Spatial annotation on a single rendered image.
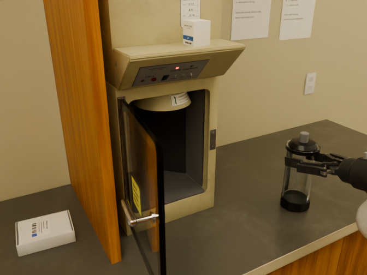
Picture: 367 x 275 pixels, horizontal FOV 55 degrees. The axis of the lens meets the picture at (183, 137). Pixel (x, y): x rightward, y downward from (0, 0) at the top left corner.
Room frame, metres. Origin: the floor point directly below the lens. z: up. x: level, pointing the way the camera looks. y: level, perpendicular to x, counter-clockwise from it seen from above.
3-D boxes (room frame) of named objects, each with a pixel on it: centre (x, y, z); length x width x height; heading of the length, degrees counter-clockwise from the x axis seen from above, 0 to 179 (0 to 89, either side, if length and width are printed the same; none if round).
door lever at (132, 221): (0.64, 0.10, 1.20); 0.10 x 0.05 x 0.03; 22
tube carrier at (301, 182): (1.04, -0.39, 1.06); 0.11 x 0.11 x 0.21
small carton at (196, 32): (0.92, -0.03, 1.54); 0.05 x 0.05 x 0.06; 31
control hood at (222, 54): (0.90, 0.01, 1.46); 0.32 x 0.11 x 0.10; 119
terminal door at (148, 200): (0.72, 0.10, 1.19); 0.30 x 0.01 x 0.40; 22
